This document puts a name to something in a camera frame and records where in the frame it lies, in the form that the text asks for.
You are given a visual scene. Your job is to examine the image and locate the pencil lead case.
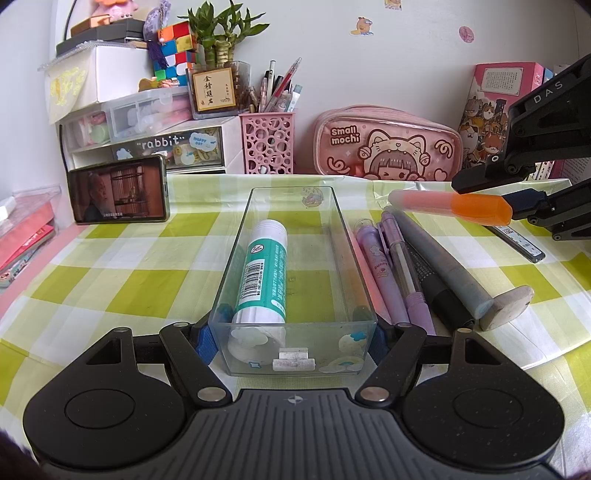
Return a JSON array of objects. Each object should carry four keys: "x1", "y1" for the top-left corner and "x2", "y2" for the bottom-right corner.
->
[{"x1": 485, "y1": 223, "x2": 546, "y2": 264}]

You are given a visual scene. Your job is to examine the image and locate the clear plastic drawer unit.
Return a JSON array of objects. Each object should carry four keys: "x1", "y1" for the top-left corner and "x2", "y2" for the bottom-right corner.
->
[{"x1": 59, "y1": 87, "x2": 193, "y2": 149}]

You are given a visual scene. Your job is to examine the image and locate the white storage box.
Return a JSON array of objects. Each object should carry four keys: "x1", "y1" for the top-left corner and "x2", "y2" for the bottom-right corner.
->
[{"x1": 38, "y1": 41, "x2": 156, "y2": 126}]

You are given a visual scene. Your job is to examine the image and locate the pink cartoon printed box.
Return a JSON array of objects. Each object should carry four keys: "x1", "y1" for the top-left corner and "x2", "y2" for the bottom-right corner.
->
[{"x1": 457, "y1": 62, "x2": 568, "y2": 182}]

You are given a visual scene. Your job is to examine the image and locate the green checked tablecloth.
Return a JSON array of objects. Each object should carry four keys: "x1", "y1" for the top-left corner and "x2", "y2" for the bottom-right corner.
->
[{"x1": 0, "y1": 170, "x2": 591, "y2": 467}]

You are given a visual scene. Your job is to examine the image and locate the pink perforated pen holder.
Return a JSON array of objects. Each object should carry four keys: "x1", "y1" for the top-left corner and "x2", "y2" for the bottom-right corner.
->
[{"x1": 239, "y1": 112, "x2": 297, "y2": 176}]

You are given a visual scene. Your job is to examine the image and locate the pink cartoon pencil case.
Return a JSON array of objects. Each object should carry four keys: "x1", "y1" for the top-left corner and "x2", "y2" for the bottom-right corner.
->
[{"x1": 312, "y1": 104, "x2": 464, "y2": 181}]

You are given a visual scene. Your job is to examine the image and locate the purple mechanical pencil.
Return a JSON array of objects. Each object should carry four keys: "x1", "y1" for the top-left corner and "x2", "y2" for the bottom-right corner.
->
[{"x1": 378, "y1": 214, "x2": 437, "y2": 336}]

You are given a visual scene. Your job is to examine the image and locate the colourful puzzle cube tower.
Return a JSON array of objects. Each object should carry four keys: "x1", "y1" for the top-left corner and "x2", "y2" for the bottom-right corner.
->
[{"x1": 153, "y1": 20, "x2": 199, "y2": 87}]

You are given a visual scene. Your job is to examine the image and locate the pink toy figure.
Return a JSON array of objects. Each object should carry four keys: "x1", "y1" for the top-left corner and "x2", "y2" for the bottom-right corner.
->
[{"x1": 91, "y1": 0, "x2": 145, "y2": 25}]

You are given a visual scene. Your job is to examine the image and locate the black marker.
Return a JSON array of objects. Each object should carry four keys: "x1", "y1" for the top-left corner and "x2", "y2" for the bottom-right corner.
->
[{"x1": 401, "y1": 239, "x2": 476, "y2": 331}]

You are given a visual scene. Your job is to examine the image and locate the green white glue stick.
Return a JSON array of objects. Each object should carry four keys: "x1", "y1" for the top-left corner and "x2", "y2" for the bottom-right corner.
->
[{"x1": 229, "y1": 220, "x2": 290, "y2": 361}]

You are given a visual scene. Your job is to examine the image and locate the black cable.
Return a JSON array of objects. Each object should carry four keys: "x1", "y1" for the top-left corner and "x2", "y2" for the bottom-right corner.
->
[{"x1": 57, "y1": 122, "x2": 75, "y2": 172}]

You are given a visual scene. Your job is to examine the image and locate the purple tassel charm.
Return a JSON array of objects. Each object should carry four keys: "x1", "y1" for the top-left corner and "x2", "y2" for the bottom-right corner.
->
[{"x1": 142, "y1": 0, "x2": 172, "y2": 71}]

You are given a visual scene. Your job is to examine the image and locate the orange highlighter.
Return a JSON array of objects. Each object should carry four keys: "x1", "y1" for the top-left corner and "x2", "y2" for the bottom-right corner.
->
[{"x1": 387, "y1": 189, "x2": 515, "y2": 227}]

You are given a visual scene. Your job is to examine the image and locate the smartphone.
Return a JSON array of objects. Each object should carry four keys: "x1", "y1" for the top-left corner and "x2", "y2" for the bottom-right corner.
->
[{"x1": 65, "y1": 154, "x2": 171, "y2": 226}]

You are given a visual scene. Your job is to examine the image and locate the stack of books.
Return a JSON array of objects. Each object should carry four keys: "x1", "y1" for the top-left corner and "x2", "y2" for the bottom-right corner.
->
[{"x1": 0, "y1": 185, "x2": 64, "y2": 289}]

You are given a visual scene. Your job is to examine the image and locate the clear plastic organizer box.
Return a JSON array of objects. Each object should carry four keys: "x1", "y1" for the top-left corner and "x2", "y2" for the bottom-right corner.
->
[{"x1": 207, "y1": 186, "x2": 380, "y2": 377}]

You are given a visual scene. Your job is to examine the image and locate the grey marker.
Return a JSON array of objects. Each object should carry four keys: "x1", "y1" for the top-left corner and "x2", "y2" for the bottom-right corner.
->
[{"x1": 385, "y1": 207, "x2": 496, "y2": 320}]

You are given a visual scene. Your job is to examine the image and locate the bunch of pens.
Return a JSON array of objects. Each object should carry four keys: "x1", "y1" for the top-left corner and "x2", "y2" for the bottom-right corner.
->
[{"x1": 249, "y1": 57, "x2": 304, "y2": 114}]

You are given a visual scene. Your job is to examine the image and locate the purple cartoon pen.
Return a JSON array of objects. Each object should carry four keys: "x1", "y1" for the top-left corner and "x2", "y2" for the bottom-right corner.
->
[{"x1": 355, "y1": 219, "x2": 411, "y2": 326}]

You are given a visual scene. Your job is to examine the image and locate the glass vase with label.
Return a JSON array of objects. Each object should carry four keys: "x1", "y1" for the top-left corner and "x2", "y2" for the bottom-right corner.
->
[{"x1": 187, "y1": 60, "x2": 252, "y2": 116}]

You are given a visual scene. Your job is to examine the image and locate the lucky bamboo plant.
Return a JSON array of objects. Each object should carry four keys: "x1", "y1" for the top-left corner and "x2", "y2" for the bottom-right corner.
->
[{"x1": 186, "y1": 0, "x2": 271, "y2": 71}]

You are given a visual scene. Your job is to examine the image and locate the grey white eraser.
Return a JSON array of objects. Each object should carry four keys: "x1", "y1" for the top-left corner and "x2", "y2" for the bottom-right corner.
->
[{"x1": 479, "y1": 285, "x2": 535, "y2": 331}]

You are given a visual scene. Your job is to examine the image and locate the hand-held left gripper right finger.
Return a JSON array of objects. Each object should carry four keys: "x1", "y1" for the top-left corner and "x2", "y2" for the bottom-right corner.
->
[{"x1": 355, "y1": 318, "x2": 506, "y2": 408}]

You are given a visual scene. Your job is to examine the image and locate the black boxes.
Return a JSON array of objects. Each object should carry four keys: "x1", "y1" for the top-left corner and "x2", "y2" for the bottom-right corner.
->
[{"x1": 55, "y1": 17, "x2": 149, "y2": 57}]

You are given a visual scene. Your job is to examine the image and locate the white drawer unit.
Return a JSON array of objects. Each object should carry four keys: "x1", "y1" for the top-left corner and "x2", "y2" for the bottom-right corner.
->
[{"x1": 69, "y1": 115, "x2": 242, "y2": 175}]

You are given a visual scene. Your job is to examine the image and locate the small brown figurine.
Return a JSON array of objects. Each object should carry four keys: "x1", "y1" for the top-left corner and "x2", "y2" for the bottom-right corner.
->
[{"x1": 138, "y1": 76, "x2": 182, "y2": 92}]

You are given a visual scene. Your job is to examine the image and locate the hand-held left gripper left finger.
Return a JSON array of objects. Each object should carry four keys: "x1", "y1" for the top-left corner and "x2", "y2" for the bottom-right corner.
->
[{"x1": 85, "y1": 320, "x2": 233, "y2": 408}]

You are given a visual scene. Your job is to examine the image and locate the cartoon animal wall sticker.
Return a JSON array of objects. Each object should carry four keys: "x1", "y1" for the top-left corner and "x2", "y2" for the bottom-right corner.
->
[{"x1": 349, "y1": 17, "x2": 378, "y2": 37}]

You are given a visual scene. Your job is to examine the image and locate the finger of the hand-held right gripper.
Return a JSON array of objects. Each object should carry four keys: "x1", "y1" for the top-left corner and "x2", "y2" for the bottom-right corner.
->
[
  {"x1": 451, "y1": 154, "x2": 539, "y2": 195},
  {"x1": 502, "y1": 181, "x2": 591, "y2": 243}
]

